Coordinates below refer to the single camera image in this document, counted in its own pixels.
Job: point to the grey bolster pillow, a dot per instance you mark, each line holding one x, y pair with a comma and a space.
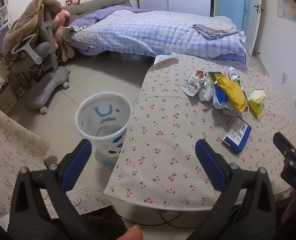
95, 6

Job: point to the white and red snack packet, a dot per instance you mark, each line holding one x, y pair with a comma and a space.
194, 82

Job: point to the grey swivel chair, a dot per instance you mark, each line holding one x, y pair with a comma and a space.
50, 85

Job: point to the blue box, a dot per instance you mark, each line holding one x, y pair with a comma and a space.
235, 133

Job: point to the floral print cloth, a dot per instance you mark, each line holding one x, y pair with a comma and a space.
12, 155

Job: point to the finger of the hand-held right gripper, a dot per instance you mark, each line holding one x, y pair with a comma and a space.
286, 147

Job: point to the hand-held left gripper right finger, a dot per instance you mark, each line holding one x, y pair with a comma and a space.
210, 166

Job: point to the small white box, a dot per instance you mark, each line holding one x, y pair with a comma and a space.
230, 111

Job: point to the brown fleece blanket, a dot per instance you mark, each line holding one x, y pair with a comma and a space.
25, 22

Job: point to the white plastic bin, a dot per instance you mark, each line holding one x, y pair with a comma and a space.
100, 120

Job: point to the white cat plush toy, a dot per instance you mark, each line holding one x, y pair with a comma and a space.
72, 1

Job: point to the blue and white packet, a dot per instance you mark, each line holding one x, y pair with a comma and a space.
219, 97

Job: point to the small yellow packet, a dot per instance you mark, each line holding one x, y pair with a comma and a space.
256, 102

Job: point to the cherry print tablecloth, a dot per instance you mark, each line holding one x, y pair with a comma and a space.
175, 142

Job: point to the silver and white packet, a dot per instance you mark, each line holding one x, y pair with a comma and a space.
205, 92

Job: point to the purple bed sheet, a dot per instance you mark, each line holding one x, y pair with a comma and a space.
231, 58

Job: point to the folded checkered cloth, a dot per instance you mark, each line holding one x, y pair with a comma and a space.
213, 31

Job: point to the white plastic bottle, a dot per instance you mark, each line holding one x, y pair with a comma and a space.
231, 73

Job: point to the large yellow packet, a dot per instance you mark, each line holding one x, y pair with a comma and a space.
231, 92

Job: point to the person's left hand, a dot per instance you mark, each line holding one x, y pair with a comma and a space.
131, 233

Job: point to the pink plush toy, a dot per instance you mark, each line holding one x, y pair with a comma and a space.
62, 35

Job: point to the green and yellow sponge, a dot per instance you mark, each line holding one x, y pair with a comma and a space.
212, 76

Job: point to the blue door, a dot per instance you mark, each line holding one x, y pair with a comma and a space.
234, 2

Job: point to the purple checkered quilt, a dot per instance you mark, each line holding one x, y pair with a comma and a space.
143, 32

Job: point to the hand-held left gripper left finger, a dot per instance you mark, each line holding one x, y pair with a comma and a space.
75, 166

